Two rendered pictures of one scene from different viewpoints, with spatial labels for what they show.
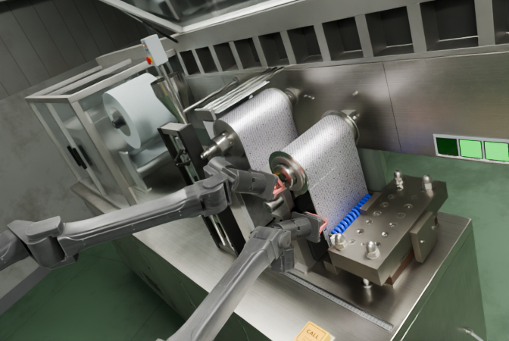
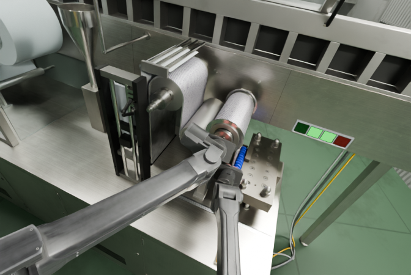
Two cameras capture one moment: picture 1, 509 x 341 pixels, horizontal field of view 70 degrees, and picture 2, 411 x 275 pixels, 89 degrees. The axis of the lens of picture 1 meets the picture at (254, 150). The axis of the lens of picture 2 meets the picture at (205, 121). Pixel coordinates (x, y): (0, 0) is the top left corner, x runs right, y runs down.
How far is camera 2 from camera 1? 0.65 m
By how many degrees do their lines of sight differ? 37
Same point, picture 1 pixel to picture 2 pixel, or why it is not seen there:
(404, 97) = (292, 94)
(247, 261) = (234, 226)
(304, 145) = (240, 117)
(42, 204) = not seen: outside the picture
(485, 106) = (337, 113)
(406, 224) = (274, 171)
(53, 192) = not seen: outside the picture
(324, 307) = not seen: hidden behind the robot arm
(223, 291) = (236, 266)
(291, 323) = (206, 242)
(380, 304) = (259, 220)
